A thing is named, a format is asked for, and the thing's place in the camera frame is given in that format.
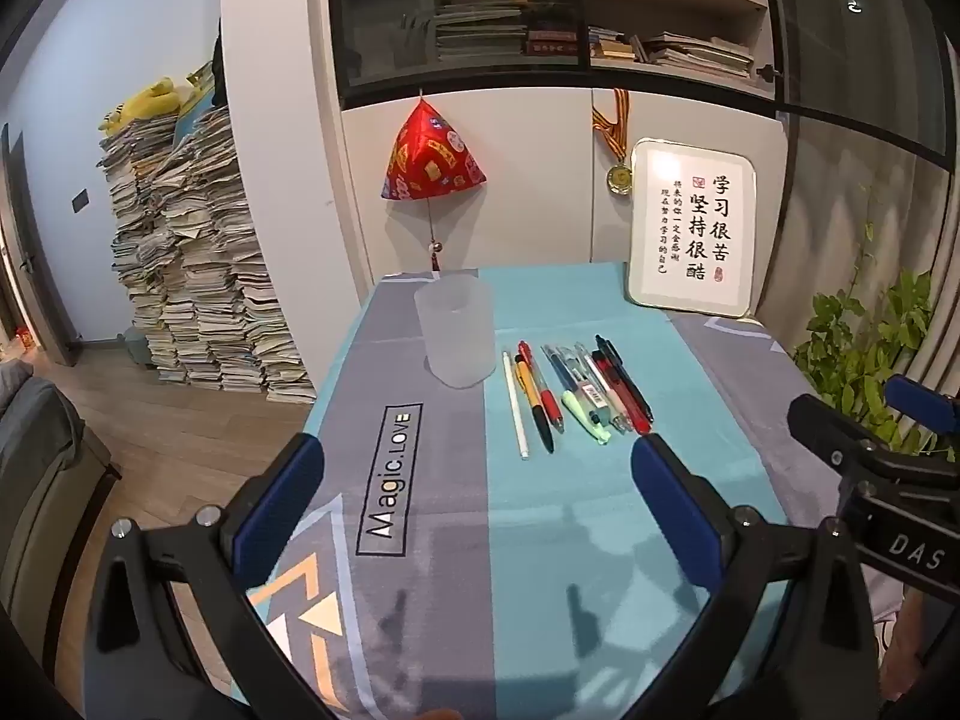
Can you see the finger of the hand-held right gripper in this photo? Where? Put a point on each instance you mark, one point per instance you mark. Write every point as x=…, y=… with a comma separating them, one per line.
x=922, y=405
x=825, y=427

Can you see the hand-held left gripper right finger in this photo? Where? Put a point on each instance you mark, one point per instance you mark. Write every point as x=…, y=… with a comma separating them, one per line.
x=656, y=476

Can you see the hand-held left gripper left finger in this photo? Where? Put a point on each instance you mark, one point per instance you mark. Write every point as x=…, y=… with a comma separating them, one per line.
x=277, y=495

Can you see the dark red and black pen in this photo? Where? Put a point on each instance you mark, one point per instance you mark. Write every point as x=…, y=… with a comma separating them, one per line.
x=630, y=409

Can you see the clear gel pen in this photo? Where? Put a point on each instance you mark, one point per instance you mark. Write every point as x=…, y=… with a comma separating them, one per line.
x=611, y=409
x=574, y=367

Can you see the green highlighter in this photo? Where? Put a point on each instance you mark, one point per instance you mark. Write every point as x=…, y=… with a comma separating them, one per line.
x=585, y=420

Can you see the black clip pen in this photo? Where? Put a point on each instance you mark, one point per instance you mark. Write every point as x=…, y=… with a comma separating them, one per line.
x=626, y=382

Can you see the yellow and black pen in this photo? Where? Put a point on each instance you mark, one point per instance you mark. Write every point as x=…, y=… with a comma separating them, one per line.
x=534, y=405

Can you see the red gel pen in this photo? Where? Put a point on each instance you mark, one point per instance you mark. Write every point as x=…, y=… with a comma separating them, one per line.
x=544, y=390

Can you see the clear pen with blue ink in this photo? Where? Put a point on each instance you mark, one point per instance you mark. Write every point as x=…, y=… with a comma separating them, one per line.
x=556, y=371

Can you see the slim white pen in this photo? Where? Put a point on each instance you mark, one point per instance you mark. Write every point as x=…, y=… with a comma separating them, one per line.
x=514, y=405

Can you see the frosted plastic cup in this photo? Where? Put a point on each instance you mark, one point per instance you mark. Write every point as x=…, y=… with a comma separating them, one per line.
x=454, y=330

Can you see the green leafy plant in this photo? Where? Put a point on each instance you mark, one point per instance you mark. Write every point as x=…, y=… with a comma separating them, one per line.
x=847, y=360

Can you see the teal and grey tablecloth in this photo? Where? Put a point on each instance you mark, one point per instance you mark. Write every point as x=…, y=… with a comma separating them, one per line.
x=465, y=540

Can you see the green container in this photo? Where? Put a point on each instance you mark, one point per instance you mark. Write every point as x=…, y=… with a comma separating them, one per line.
x=139, y=349

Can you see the tall stack of books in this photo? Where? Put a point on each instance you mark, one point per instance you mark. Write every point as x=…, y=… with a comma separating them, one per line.
x=202, y=277

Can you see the framed calligraphy board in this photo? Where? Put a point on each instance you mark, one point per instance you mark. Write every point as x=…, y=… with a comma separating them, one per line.
x=690, y=240

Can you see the grey sofa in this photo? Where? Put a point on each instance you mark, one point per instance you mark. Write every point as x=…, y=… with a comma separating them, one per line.
x=45, y=480

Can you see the gold medal with striped ribbon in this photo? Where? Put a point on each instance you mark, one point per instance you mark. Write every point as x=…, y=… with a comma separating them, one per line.
x=619, y=178

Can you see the dark glass sliding door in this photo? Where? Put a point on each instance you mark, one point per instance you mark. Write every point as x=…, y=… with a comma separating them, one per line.
x=862, y=52

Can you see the red pyramid hanging ornament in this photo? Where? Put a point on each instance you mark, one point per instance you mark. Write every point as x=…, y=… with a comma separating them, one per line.
x=427, y=157

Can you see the stack of flat books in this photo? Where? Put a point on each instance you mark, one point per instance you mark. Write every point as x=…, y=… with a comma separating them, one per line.
x=690, y=56

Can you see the yellow plush toy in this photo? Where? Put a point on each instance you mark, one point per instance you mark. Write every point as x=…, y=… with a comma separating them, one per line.
x=150, y=101

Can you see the dark red books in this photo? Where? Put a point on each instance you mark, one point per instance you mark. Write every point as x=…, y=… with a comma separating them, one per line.
x=553, y=41

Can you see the dark glass-door bookcase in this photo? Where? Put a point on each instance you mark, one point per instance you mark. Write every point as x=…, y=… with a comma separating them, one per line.
x=577, y=15

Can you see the stack of magazines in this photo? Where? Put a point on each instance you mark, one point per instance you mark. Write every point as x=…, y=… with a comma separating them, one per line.
x=480, y=34

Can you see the dark wall switch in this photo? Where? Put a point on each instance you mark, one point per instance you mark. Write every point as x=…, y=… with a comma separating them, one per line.
x=79, y=200

